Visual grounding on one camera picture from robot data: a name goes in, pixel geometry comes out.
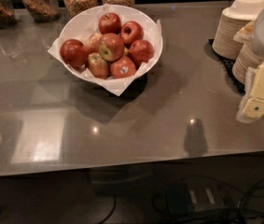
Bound white paper liner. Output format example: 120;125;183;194
47;3;163;97

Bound red yellow apple front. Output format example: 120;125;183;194
87;52;110;79

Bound red apple far left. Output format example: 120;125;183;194
60;39;89;68

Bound back stack paper bowls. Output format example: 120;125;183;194
212;0;264;60

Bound black rubber mat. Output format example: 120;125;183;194
212;49;245;95

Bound black power adapter box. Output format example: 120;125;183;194
164;182;229;216

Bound red yellow apple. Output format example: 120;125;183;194
87;52;110;79
98;33;125;62

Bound pale apple behind centre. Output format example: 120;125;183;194
85;33;102;53

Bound front stack paper bowls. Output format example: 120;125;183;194
231;42;263;84

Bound black cables under table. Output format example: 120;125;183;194
151;175;264;224

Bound black cable on floor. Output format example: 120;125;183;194
95;194;118;224

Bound red apple with sticker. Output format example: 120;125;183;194
110;56;136;79

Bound red apple back right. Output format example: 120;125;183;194
119;21;144;47

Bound glass jar dark cereal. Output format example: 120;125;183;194
21;0;59;22

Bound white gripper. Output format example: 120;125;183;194
233;21;264;123

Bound red apple top back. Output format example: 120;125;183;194
98;12;121;35

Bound stack paper bowls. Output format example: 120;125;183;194
212;0;264;60
231;42;263;84

